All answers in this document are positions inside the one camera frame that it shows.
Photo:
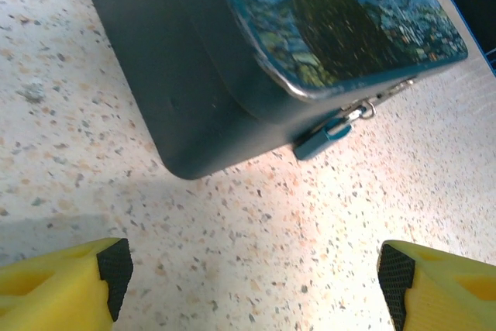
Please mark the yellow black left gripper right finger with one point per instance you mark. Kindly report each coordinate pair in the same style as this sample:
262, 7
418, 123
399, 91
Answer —
445, 292

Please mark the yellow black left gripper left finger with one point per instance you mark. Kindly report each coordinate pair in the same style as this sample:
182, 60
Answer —
54, 288

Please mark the teal zipper pull tab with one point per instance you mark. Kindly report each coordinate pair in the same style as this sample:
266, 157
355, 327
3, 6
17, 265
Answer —
319, 139

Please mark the starry night print metal box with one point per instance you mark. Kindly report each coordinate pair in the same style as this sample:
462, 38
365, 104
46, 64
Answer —
186, 56

